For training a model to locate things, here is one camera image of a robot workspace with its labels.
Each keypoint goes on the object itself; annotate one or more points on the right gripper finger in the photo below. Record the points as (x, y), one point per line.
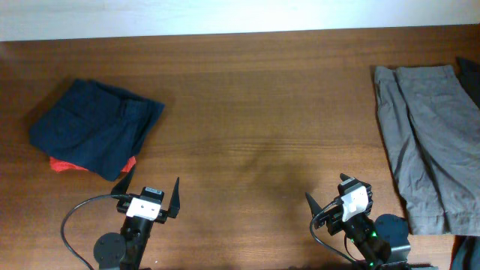
(315, 208)
(344, 177)

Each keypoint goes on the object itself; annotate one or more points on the folded navy blue garment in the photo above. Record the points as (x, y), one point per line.
(96, 126)

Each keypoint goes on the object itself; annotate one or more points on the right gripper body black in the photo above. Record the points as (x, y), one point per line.
(334, 220)

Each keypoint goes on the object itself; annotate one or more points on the folded red garment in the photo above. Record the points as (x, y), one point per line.
(60, 165)

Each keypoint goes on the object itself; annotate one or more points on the dark teal garment pile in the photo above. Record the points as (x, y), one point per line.
(467, 253)

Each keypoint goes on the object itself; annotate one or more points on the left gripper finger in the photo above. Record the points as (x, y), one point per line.
(122, 186)
(174, 205)

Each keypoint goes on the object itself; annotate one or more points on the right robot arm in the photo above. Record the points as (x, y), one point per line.
(383, 242)

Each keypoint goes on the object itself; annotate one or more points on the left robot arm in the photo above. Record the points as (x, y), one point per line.
(124, 249)

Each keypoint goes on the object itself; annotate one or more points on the grey shorts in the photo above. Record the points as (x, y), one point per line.
(430, 128)

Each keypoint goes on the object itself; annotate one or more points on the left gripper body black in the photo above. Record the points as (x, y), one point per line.
(121, 205)

